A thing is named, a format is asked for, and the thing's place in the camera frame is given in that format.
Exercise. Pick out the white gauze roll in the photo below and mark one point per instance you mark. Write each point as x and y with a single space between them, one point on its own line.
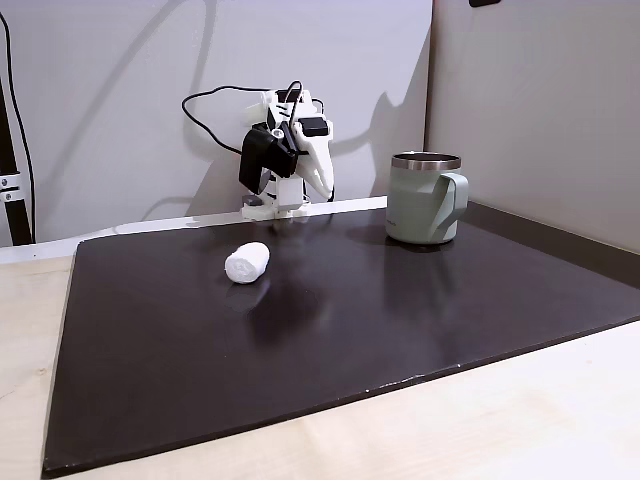
246 263

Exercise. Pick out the sage green metal mug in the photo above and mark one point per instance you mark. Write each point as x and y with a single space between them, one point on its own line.
422 200

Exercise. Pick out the black table mat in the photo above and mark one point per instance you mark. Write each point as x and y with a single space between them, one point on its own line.
310 330

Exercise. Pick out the black stand pole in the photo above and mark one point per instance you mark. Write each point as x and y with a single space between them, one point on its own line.
11 165

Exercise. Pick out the black camera box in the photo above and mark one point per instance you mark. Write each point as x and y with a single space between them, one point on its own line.
261 159

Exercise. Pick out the black wall fixture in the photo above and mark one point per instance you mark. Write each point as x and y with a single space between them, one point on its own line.
484 2

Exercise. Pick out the metal clamp bracket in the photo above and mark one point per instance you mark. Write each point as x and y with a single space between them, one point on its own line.
9 188

